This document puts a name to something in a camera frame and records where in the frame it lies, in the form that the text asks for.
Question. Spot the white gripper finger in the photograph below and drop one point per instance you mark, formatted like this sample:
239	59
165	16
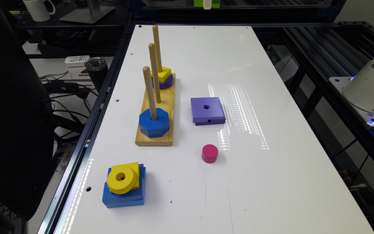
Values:
207	4

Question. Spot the small yellow block on peg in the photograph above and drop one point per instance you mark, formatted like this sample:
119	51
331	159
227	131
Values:
164	74

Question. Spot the purple round block on peg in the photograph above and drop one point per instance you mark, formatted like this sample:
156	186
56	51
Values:
167	83

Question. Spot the purple square block top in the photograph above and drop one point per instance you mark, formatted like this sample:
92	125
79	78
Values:
207	111

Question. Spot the blue octagon block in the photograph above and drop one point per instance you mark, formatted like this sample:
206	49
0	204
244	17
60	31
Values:
154	128

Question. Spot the magenta cylinder block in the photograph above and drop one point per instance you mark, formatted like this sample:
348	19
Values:
209	153

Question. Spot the yellow square block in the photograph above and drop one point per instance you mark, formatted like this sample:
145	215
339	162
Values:
135	172

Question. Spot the blue square block top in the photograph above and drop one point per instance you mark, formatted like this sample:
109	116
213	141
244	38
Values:
140	190

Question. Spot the blue square block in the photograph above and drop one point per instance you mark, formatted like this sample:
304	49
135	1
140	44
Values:
125	202
140	190

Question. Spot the blue square block bottom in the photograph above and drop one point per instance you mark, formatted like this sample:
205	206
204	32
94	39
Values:
125	202

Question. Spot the middle wooden peg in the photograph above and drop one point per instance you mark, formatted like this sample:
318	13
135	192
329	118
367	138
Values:
154	68

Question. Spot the wooden peg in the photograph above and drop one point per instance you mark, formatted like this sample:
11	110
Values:
157	48
150	93
154	68

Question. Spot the rear wooden peg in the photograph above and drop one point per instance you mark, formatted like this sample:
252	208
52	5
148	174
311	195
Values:
157	48

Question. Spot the front wooden peg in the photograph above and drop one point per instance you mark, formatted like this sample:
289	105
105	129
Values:
150	93

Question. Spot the wooden peg base board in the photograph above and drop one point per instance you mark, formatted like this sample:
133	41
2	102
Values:
167	103

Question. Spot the grey monitor stand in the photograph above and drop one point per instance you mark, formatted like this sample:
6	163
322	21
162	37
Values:
90	15

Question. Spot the black tumbler cup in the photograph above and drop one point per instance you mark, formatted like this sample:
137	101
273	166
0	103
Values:
97	69

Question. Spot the white remote device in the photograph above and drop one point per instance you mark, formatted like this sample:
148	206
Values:
76	61

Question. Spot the white mug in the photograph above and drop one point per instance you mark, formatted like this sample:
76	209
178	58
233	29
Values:
38	10

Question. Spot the black office chair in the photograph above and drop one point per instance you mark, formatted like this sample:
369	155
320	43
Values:
26	135

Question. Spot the yellow ring block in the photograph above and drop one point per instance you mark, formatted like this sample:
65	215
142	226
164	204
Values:
113	183

